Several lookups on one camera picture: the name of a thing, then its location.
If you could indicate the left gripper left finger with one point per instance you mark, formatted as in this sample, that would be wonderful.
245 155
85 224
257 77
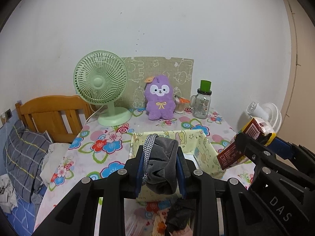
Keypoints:
134 178

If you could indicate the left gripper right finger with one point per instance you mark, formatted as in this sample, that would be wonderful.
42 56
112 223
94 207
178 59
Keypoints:
184 174

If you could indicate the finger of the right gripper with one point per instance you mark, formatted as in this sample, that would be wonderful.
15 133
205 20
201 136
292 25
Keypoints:
248 146
282 148

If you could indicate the yellow tissue pack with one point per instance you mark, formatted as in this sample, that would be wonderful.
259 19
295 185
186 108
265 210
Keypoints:
256 129

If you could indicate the grey velvet scrunchie cloth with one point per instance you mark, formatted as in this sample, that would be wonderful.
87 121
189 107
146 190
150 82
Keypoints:
160 156

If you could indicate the beige door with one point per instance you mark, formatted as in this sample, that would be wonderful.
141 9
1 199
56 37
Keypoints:
298 106

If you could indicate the cartoon fabric storage box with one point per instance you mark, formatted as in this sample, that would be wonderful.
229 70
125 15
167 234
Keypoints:
192 142

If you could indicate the black cloth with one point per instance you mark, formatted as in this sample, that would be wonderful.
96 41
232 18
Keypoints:
180 214

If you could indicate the white standing fan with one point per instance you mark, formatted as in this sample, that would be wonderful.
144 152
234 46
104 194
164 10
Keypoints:
269 112

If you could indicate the glass jar green lid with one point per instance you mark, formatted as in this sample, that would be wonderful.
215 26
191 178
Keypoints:
200 102

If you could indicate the purple plush toy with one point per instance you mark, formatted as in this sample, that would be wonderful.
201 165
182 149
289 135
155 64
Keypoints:
159 96

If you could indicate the toothpick holder orange lid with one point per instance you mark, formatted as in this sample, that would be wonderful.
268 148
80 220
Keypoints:
181 103

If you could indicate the white crumpled cloth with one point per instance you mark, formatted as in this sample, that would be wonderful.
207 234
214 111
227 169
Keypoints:
52 160

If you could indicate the wooden headboard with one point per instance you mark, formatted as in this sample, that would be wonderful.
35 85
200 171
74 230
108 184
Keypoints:
56 114

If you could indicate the green desk fan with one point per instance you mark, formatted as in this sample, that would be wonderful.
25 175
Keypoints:
100 78

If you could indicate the grey plaid pillow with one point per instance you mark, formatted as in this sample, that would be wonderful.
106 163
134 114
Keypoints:
23 155

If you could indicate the wall socket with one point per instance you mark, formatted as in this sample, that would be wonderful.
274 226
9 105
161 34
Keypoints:
8 114

